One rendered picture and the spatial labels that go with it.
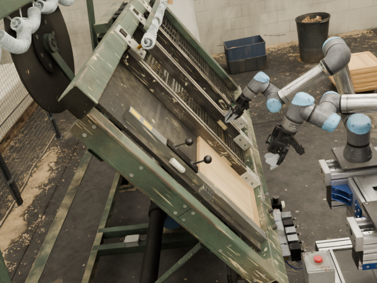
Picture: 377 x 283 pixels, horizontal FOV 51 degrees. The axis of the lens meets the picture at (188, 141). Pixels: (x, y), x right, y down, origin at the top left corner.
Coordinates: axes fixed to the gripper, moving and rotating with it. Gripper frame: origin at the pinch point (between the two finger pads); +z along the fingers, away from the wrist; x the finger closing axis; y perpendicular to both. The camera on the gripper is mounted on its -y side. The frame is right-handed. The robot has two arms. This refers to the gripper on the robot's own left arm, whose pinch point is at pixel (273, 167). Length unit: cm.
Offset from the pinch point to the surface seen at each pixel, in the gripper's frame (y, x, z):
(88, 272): 66, -60, 167
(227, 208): 9.6, -2.9, 30.5
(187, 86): 39, -88, 13
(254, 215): -11.0, -18.4, 42.4
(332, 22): -207, -560, 14
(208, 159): 28.2, 1.4, 4.3
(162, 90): 54, -45, 1
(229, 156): 7, -45, 28
